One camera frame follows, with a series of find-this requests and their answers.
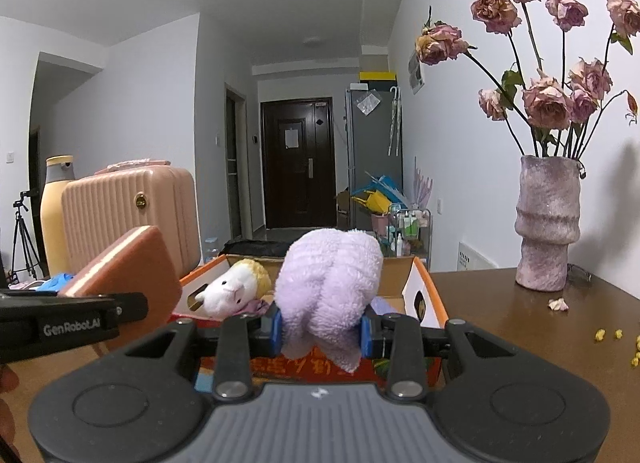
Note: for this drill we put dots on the pink ribbed suitcase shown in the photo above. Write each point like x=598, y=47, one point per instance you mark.
x=125, y=213

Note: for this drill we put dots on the yellow thermos jug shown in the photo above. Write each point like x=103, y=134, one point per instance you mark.
x=52, y=223

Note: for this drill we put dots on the fallen pink petal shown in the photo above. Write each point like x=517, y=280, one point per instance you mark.
x=557, y=304

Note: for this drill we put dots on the clear plastic bag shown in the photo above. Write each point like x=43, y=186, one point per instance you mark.
x=367, y=103

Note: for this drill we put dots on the purple satin scrunchie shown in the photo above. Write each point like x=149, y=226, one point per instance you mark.
x=255, y=307

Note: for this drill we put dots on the blue tissue pack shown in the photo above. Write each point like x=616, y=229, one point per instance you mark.
x=55, y=283

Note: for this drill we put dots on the scattered yellow crumbs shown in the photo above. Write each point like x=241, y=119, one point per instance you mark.
x=599, y=334

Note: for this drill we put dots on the clear water bottle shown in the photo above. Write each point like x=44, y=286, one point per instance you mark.
x=211, y=250

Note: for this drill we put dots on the orange cardboard box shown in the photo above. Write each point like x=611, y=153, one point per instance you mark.
x=412, y=283

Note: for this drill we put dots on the black cloth bag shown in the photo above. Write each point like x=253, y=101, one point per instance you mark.
x=255, y=246

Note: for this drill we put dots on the pink plastic packet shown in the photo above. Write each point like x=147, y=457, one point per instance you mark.
x=135, y=163

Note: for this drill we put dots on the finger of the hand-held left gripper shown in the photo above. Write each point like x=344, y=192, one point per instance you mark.
x=131, y=310

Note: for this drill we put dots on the blue and yellow bags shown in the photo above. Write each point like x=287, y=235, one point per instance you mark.
x=377, y=195

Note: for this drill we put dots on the interior side door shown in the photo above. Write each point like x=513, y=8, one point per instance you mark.
x=232, y=168

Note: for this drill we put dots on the white folded umbrella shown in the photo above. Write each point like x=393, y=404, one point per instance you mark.
x=395, y=118

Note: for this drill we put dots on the open brown cardboard carton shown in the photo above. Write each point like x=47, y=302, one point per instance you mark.
x=344, y=208

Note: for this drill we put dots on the white wall electrical panel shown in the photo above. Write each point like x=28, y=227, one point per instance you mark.
x=416, y=80

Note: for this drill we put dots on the purple feather decoration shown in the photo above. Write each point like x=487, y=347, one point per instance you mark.
x=423, y=183

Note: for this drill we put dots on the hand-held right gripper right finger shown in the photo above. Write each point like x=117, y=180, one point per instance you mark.
x=366, y=338

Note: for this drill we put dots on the white sheep plush toy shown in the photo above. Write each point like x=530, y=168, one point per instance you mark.
x=230, y=290

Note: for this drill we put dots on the white paper notice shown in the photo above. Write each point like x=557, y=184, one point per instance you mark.
x=292, y=138

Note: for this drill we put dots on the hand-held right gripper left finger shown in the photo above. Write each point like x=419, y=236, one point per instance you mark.
x=274, y=330

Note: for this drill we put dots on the dark wooden entrance door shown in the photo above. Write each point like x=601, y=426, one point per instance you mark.
x=300, y=183

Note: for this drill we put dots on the person's left hand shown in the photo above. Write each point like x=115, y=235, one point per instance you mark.
x=6, y=380

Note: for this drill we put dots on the dried pink rose bouquet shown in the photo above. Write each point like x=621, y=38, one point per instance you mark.
x=545, y=98

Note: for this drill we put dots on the grey refrigerator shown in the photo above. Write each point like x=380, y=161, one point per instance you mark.
x=375, y=163

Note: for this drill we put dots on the pink textured vase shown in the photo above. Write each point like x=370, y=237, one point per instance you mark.
x=547, y=223

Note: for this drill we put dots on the round ceiling light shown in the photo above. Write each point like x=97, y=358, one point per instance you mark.
x=312, y=41

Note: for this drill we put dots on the brown cake slice plush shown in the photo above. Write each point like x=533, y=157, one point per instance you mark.
x=145, y=263

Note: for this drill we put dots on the black camera tripod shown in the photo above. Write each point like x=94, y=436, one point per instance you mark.
x=20, y=223

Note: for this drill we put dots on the yellow and black box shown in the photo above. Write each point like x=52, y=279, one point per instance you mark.
x=377, y=77

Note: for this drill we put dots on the pink bucket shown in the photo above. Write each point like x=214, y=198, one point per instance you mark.
x=378, y=224

